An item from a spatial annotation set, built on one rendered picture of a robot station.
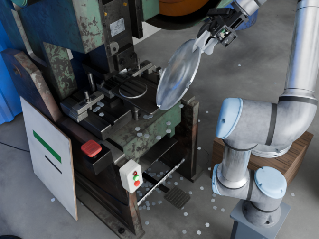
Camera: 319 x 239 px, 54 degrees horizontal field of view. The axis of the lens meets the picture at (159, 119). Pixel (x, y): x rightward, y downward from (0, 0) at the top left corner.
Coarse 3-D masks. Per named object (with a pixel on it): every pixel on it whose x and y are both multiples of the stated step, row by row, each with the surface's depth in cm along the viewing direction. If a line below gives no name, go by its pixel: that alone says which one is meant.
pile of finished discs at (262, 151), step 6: (258, 144) 164; (288, 144) 163; (252, 150) 163; (258, 150) 160; (264, 150) 161; (270, 150) 161; (276, 150) 163; (282, 150) 160; (264, 156) 162; (270, 156) 162; (276, 156) 162
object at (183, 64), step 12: (180, 48) 126; (180, 60) 120; (192, 60) 111; (168, 72) 128; (180, 72) 115; (192, 72) 108; (168, 84) 121; (180, 84) 112; (156, 96) 128; (168, 96) 118; (180, 96) 107; (168, 108) 113
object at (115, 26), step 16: (112, 0) 115; (112, 16) 117; (128, 16) 124; (112, 32) 121; (128, 32) 127; (112, 48) 123; (128, 48) 127; (96, 64) 134; (112, 64) 129; (128, 64) 132
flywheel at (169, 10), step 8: (160, 0) 145; (168, 0) 143; (176, 0) 140; (184, 0) 135; (192, 0) 132; (200, 0) 129; (208, 0) 126; (160, 8) 147; (168, 8) 144; (176, 8) 140; (184, 8) 137; (192, 8) 134; (200, 8) 137
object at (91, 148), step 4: (92, 140) 121; (84, 144) 120; (88, 144) 120; (92, 144) 119; (96, 144) 119; (84, 148) 118; (88, 148) 118; (92, 148) 118; (96, 148) 118; (100, 148) 118; (84, 152) 117; (88, 152) 117; (92, 152) 117; (96, 152) 117; (92, 156) 117
